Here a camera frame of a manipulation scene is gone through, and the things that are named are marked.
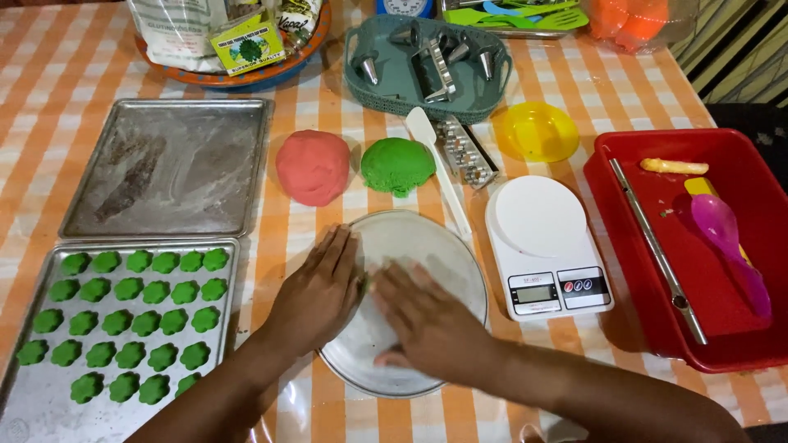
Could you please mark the person's left hand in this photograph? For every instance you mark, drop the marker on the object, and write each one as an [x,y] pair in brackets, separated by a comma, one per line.
[314,301]

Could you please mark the person's right hand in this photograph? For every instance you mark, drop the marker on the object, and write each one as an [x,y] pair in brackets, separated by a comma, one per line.
[437,332]

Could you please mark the person's left fingers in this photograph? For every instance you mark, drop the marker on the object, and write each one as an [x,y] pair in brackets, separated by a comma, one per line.
[337,246]

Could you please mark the pink dough ball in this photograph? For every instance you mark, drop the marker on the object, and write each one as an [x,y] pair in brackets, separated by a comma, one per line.
[313,167]

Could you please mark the round clear glass plate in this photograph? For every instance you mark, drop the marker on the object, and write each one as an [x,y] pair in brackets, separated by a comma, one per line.
[425,246]

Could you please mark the green dough ball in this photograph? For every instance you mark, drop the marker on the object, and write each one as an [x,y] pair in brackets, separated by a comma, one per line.
[397,166]

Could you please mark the white plastic spatula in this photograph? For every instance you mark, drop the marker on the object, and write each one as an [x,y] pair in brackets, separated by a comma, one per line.
[440,169]

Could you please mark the long metal cookie mould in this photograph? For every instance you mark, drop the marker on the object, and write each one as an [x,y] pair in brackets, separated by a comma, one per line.
[466,152]

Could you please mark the teal plastic basket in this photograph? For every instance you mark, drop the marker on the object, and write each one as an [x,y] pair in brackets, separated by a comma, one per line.
[400,83]

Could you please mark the metal piping nozzle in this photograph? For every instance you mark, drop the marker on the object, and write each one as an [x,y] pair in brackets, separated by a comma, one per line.
[445,38]
[458,53]
[406,34]
[368,67]
[488,63]

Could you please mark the orange and blue round basket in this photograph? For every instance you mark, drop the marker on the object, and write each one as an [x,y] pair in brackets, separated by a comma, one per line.
[271,77]

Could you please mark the empty floured metal baking tray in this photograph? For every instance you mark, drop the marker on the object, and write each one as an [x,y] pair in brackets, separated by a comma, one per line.
[166,169]

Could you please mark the white digital kitchen scale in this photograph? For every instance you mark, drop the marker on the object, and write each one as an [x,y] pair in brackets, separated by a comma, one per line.
[542,221]

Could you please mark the rows of green flower cookies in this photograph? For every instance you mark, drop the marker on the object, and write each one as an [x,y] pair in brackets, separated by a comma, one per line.
[128,289]

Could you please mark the green and yellow labelled packet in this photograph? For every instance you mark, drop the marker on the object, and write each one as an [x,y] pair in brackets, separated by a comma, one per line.
[248,49]

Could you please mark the clear labelled bottle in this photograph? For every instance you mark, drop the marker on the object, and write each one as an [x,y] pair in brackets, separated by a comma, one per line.
[298,21]

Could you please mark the yellow plastic bowl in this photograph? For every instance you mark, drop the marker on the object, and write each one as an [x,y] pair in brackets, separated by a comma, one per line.
[535,132]

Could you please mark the blue dial scale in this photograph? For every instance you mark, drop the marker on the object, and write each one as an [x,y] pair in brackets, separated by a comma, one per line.
[403,6]

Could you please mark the white flour bag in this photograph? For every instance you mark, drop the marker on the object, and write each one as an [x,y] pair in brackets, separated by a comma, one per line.
[175,31]

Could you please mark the metal tray of green utensils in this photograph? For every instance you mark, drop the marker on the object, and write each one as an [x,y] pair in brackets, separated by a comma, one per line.
[517,15]

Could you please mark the long metal rod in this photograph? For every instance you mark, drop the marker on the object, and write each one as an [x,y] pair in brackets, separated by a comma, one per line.
[654,246]

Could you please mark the orange and white checked tablecloth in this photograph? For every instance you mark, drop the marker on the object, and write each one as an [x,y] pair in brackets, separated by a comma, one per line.
[615,92]

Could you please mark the metal baking tray with cookies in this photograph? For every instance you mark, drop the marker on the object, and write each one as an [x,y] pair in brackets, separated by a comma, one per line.
[37,406]

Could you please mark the yellow dough roll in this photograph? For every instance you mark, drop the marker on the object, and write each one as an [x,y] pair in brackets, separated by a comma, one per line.
[674,166]

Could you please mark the red plastic tub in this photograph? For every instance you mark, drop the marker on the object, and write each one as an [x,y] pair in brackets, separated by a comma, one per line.
[695,295]

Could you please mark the orange items in plastic bag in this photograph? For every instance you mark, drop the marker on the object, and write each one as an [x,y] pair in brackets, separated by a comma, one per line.
[628,21]

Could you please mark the purple plastic spoon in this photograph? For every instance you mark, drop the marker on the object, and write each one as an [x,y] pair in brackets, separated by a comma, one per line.
[717,227]

